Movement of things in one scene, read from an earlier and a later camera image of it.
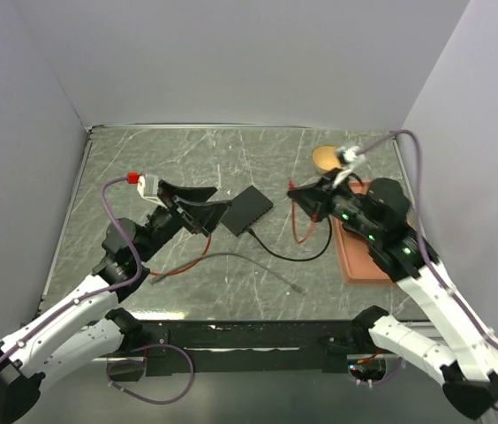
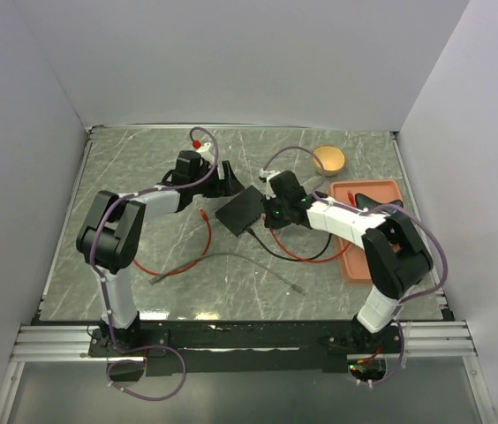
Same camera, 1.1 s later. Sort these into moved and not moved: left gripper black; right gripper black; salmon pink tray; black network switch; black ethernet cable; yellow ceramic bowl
Moved: left gripper black; right gripper black
Not moved: salmon pink tray; black network switch; yellow ceramic bowl; black ethernet cable
